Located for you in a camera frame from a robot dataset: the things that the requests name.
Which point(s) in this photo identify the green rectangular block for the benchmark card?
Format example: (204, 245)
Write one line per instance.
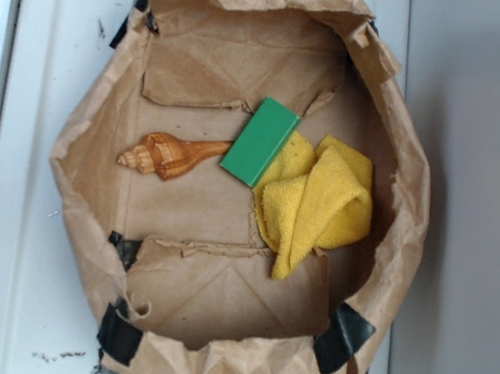
(260, 141)

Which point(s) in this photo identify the yellow microfiber cloth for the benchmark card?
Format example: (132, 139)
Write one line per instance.
(313, 197)

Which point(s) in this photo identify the brown spiral sea shell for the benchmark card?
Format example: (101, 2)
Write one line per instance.
(168, 156)

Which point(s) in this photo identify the brown paper bag tray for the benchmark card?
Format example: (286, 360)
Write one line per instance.
(176, 272)

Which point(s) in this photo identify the white plastic tray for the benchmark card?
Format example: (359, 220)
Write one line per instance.
(60, 47)

